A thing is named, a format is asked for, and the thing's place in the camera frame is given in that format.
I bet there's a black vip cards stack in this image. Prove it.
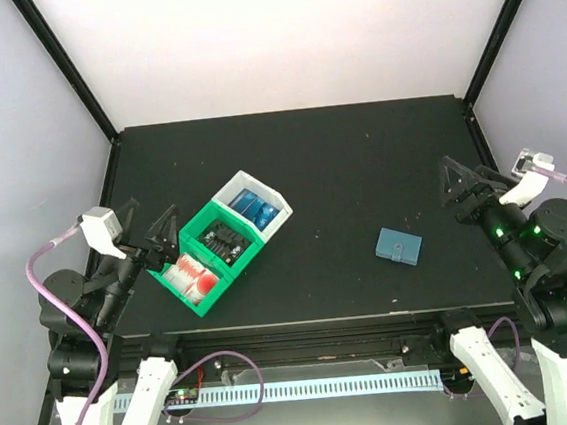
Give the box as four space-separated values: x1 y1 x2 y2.
197 220 250 267

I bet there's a green front bin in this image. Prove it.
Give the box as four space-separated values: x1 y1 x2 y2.
148 252 233 318

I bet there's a red white cards stack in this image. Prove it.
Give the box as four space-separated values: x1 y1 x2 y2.
163 253 219 305

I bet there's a green bin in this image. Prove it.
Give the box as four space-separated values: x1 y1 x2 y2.
179 201 264 280
148 252 233 318

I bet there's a white bin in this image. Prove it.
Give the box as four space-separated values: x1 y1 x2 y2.
212 170 294 243

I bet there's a blue card holder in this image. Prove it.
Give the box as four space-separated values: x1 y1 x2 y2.
375 228 423 266

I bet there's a blue cards stack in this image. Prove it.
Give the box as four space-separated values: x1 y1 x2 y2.
228 189 279 232

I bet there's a white slotted cable duct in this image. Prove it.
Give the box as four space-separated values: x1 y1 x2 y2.
108 361 443 424

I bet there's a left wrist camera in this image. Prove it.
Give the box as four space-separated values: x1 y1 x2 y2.
79 206 127 259

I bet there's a small circuit board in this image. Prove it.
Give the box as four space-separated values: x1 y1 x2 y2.
165 387 199 406

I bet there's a black aluminium frame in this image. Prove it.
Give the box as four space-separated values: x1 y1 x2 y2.
0 0 567 425

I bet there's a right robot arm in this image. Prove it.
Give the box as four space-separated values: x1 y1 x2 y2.
430 149 567 425

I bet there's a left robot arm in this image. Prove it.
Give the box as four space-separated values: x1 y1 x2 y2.
26 199 193 425

